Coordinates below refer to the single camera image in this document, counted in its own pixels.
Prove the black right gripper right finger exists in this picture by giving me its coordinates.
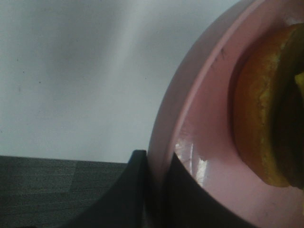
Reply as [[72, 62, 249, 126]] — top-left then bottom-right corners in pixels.
[[163, 154, 254, 228]]

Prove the toy hamburger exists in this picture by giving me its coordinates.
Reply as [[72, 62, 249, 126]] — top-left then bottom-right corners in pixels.
[[232, 23, 304, 189]]

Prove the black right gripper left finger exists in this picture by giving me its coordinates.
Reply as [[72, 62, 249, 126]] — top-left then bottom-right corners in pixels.
[[61, 150, 148, 228]]

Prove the pink round plate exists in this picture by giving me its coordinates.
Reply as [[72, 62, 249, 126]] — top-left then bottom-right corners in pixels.
[[146, 0, 304, 228]]

